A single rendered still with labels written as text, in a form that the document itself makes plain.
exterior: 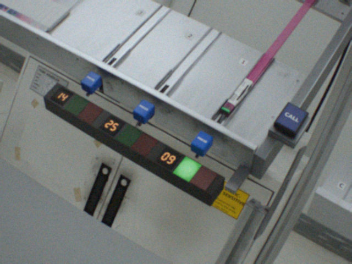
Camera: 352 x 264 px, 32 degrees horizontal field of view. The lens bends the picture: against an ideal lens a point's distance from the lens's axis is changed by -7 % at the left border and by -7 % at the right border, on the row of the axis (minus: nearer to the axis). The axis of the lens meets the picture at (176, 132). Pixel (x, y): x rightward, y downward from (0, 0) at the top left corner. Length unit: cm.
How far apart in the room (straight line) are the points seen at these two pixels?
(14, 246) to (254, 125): 50
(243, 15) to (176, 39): 192
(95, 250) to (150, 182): 67
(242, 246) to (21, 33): 57
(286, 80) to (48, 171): 69
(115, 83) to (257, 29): 199
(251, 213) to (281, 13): 206
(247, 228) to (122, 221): 49
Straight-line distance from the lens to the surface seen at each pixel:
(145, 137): 105
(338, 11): 128
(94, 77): 110
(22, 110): 161
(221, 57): 114
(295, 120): 102
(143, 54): 115
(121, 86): 110
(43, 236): 77
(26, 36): 122
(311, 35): 299
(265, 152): 102
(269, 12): 305
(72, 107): 110
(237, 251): 107
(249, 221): 106
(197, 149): 102
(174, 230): 144
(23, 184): 87
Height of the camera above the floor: 96
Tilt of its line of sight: 15 degrees down
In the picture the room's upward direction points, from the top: 24 degrees clockwise
